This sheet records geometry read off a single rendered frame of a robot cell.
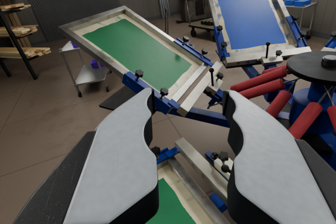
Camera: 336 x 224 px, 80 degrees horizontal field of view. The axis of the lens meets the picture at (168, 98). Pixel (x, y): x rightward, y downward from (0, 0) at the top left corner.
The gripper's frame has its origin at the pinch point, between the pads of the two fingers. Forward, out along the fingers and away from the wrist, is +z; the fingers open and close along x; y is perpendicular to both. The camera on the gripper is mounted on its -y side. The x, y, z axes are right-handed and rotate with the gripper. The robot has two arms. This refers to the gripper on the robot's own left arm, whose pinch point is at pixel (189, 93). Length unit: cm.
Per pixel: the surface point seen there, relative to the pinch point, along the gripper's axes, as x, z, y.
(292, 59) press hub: 51, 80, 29
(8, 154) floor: -219, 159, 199
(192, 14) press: 43, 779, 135
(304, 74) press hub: 49, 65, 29
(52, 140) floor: -170, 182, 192
